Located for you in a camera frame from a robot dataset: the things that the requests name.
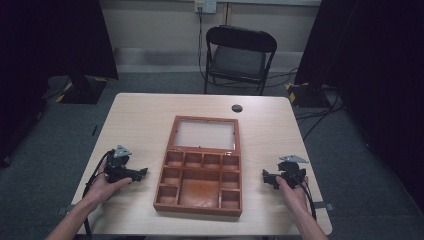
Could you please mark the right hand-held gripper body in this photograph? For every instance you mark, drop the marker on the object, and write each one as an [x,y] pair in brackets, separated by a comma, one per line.
[292,172]

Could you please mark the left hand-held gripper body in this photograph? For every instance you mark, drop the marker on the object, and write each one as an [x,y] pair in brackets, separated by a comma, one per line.
[117,165]

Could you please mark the person's right hand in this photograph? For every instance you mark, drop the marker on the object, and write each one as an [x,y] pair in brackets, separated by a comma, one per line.
[294,198]

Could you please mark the person's left hand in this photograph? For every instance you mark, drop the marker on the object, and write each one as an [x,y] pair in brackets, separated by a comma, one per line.
[104,188]

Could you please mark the wooden compartment box with lid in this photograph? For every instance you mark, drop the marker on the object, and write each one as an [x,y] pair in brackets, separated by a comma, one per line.
[200,176]

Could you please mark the round black table grommet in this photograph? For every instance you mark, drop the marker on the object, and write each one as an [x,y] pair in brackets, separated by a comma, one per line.
[237,108]

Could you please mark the black stand base striped tape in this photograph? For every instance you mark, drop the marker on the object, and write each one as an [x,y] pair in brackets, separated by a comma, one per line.
[305,95]
[81,90]

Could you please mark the black folding chair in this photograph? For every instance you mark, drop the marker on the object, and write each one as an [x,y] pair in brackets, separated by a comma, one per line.
[237,58]

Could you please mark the grey table bracket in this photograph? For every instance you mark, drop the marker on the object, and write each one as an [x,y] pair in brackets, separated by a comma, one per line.
[64,209]
[325,206]

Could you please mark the white wall socket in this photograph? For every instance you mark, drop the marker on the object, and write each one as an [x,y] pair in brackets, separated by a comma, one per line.
[205,5]

